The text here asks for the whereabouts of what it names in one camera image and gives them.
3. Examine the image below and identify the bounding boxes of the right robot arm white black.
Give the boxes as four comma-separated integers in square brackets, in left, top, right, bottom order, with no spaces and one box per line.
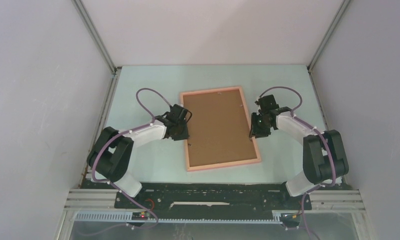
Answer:
[249,95,349,209]

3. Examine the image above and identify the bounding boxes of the aluminium frame rails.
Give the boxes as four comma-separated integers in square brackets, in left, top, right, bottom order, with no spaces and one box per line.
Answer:
[55,188,373,240]

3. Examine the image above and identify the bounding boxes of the corner metal post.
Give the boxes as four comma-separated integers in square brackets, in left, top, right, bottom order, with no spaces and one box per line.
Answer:
[70,0,118,74]
[307,0,352,73]

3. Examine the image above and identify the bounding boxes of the white cable duct strip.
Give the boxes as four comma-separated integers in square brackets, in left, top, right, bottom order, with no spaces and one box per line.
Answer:
[74,211,282,225]

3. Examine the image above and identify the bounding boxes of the small circuit board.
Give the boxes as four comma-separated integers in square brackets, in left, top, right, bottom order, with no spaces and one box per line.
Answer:
[131,212,150,221]

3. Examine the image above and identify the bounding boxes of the brown backing board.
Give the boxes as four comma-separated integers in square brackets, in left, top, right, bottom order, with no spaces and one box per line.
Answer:
[183,89,257,168]

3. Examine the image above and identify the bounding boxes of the right corner metal post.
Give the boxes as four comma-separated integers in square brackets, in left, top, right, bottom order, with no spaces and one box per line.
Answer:
[307,0,352,73]

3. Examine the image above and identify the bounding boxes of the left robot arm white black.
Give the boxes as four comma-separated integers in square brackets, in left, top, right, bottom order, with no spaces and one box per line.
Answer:
[87,104,192,208]

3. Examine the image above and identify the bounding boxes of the left corner metal post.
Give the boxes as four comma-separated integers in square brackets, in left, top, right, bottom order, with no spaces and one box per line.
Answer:
[70,0,118,74]

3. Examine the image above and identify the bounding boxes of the pink wooden picture frame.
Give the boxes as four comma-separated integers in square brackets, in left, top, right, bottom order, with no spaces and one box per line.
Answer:
[180,86,263,172]

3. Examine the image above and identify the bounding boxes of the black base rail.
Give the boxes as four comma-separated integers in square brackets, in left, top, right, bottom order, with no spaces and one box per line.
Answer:
[114,180,312,221]

